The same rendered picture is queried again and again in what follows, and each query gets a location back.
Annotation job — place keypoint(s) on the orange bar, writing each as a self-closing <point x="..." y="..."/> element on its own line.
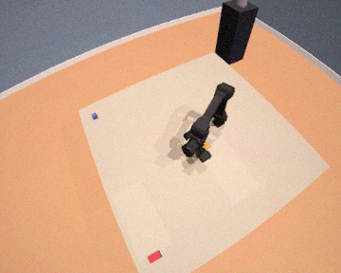
<point x="207" y="145"/>

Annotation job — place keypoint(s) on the small red block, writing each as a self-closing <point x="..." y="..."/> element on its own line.
<point x="154" y="257"/>

